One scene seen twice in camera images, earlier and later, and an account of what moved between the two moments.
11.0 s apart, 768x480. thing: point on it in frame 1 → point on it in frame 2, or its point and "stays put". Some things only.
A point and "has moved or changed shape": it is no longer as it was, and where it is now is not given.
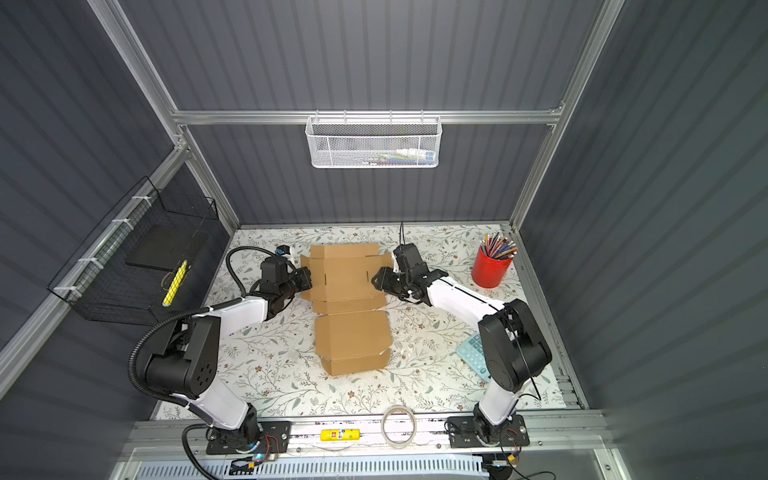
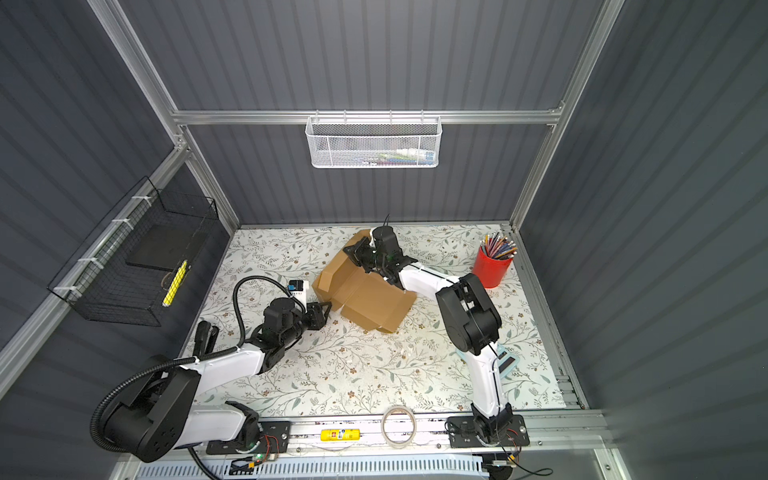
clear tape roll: x=399 y=426 stays put
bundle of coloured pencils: x=498 y=246 stays put
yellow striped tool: x=174 y=283 stays put
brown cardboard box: x=353 y=334 has moved or changed shape
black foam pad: x=165 y=245 stays put
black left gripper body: x=296 y=283 → x=311 y=320
